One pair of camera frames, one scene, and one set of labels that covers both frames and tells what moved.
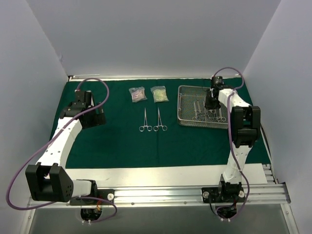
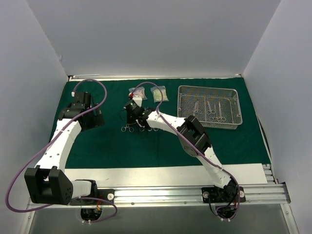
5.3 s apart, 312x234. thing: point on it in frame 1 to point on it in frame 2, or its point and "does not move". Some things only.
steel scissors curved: x=221 y=118 to x=209 y=111
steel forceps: x=142 y=127 does not move
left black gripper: x=98 y=117 does not move
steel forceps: x=212 y=111 to x=196 y=110
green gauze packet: x=159 y=93 does not move
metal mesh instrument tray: x=191 y=111 does not move
